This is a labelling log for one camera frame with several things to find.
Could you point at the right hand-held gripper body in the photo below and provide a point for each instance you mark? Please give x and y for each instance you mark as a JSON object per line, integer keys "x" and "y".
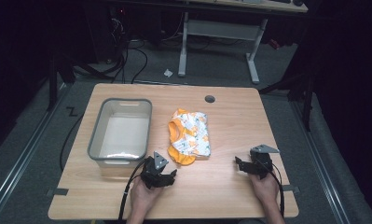
{"x": 259, "y": 161}

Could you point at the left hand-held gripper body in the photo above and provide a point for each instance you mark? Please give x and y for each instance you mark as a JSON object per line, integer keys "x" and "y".
{"x": 153, "y": 171}

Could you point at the orange patterned white garment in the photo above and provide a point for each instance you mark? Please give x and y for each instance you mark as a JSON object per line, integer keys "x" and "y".
{"x": 190, "y": 136}

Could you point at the grey-rimmed clear plastic bin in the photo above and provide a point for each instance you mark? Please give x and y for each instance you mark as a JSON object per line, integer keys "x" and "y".
{"x": 121, "y": 133}

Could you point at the person's right hand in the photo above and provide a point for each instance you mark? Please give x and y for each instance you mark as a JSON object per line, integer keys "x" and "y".
{"x": 266, "y": 188}

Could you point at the grey tape strip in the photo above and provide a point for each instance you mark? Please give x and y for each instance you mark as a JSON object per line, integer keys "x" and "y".
{"x": 58, "y": 192}
{"x": 291, "y": 188}

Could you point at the grey table grommet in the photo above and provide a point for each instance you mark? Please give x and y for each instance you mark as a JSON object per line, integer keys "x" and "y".
{"x": 209, "y": 99}

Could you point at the black metal stand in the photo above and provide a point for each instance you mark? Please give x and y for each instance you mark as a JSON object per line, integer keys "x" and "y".
{"x": 301, "y": 93}
{"x": 54, "y": 81}

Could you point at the crumpled white paper scrap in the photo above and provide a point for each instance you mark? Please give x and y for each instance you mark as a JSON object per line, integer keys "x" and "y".
{"x": 168, "y": 73}

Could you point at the white-legged desk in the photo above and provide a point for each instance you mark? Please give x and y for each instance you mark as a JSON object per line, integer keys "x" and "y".
{"x": 224, "y": 31}

